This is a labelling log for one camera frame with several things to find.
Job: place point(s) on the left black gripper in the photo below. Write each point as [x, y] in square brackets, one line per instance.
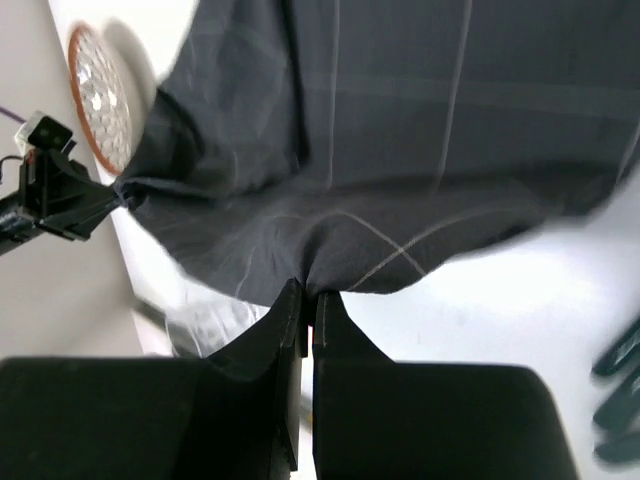
[55, 195]

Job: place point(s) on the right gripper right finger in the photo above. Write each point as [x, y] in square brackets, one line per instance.
[374, 418]

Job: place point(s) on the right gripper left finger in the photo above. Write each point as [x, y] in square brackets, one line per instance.
[231, 415]

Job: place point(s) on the floral plate brown rim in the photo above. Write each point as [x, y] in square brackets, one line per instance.
[97, 80]

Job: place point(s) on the gold fork green handle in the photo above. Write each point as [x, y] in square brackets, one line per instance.
[619, 353]

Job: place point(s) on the dark grey checked cloth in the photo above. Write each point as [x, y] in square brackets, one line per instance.
[358, 145]

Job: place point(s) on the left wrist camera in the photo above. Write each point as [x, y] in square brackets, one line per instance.
[43, 132]

